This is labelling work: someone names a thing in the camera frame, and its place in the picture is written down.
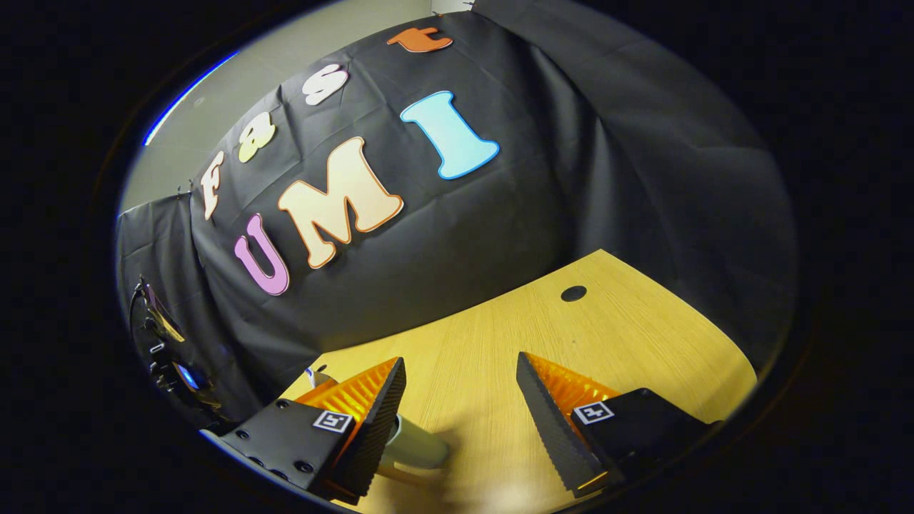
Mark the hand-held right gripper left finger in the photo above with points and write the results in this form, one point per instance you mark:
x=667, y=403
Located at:
x=378, y=428

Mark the white toothpaste tube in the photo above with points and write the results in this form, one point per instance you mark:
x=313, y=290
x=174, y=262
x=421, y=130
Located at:
x=315, y=376

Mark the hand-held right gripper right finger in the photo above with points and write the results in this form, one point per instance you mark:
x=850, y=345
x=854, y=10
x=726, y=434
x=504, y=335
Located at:
x=550, y=428

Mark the black backdrop cloth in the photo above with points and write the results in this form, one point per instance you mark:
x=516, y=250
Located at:
x=500, y=235

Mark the yellow wooden desktop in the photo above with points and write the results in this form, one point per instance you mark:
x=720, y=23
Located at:
x=628, y=335

